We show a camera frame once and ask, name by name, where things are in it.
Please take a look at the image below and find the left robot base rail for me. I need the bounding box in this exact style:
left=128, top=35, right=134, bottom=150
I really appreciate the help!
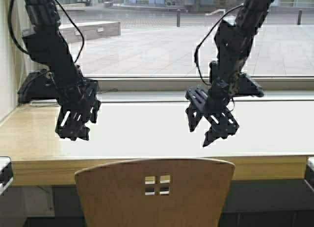
left=0, top=156, right=14, bottom=195

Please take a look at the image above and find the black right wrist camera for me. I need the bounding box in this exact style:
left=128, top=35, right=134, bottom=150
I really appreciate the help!
left=235, top=73, right=264, bottom=98

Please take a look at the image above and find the right robot base rail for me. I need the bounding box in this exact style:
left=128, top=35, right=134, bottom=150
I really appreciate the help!
left=304, top=156, right=314, bottom=188

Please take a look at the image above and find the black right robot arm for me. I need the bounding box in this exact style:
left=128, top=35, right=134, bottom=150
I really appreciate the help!
left=185, top=0, right=274, bottom=147

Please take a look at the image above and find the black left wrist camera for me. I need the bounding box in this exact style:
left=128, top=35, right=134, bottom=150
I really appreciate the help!
left=18, top=68, right=58, bottom=103

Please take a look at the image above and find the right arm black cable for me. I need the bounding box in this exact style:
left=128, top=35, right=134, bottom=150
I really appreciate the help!
left=193, top=3, right=243, bottom=87

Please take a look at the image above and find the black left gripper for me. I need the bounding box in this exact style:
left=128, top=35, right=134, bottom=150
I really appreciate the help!
left=55, top=78, right=101, bottom=141

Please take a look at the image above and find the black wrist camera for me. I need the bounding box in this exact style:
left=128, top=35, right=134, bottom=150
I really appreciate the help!
left=235, top=73, right=264, bottom=98
left=18, top=68, right=58, bottom=103

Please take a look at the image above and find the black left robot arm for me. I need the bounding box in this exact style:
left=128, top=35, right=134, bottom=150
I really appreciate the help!
left=22, top=0, right=101, bottom=141

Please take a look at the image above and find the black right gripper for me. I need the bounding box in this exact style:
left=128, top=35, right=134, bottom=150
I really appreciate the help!
left=185, top=86, right=239, bottom=147

